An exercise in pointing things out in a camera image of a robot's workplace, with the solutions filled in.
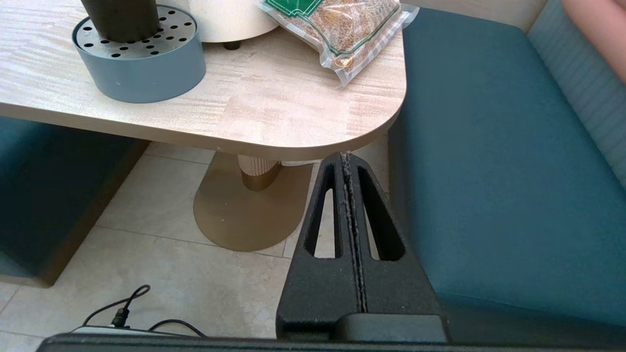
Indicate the table pedestal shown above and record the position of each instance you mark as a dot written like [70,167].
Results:
[244,205]

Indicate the blue upholstered bench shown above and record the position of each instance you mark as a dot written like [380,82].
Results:
[513,171]
[49,186]

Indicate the white paper scrap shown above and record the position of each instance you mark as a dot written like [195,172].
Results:
[298,163]

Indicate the pink bolster cushion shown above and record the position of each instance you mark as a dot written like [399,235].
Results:
[601,29]

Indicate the large dark tea dispenser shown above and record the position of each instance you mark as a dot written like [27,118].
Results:
[230,19]

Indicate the round blue perforated drip tray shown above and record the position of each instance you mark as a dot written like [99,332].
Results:
[146,68]

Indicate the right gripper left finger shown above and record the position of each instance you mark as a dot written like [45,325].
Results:
[318,293]

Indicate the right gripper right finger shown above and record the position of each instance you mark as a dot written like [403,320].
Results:
[396,288]

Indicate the green white snack bag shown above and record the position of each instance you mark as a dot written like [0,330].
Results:
[342,24]

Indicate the black plastic cup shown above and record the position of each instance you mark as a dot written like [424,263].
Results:
[122,19]

